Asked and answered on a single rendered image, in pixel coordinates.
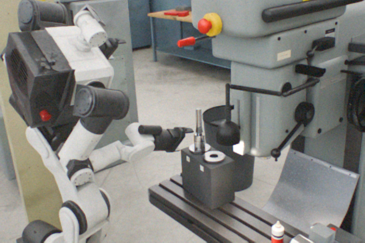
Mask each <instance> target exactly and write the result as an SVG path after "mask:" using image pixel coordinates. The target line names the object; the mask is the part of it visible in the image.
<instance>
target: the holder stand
mask: <svg viewBox="0 0 365 243"><path fill-rule="evenodd" d="M181 168H182V186H183V187H184V188H185V189H186V190H188V191H189V192H190V193H191V194H192V195H194V196H195V197H196V198H197V199H199V200H200V201H202V203H204V204H205V205H206V206H208V207H209V208H210V209H212V210H213V209H215V208H218V207H220V206H222V205H224V204H227V203H229V202H231V201H234V200H235V161H234V160H233V159H231V158H230V157H228V156H226V155H225V154H224V153H222V152H219V151H218V150H216V149H214V148H213V147H211V146H209V145H208V144H205V148H204V149H202V150H197V149H195V148H194V144H192V145H190V146H189V147H186V148H183V149H181Z"/></svg>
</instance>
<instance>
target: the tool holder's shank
mask: <svg viewBox="0 0 365 243"><path fill-rule="evenodd" d="M202 132H203V128H202V109H201V108H196V133H197V135H201V134H202Z"/></svg>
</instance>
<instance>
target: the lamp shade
mask: <svg viewBox="0 0 365 243"><path fill-rule="evenodd" d="M216 142H217V143H218V144H219V145H223V146H234V145H237V144H239V143H240V130H239V128H238V125H237V124H236V123H234V122H233V121H230V122H229V123H227V122H226V121H224V122H222V123H220V124H219V125H218V128H217V131H216Z"/></svg>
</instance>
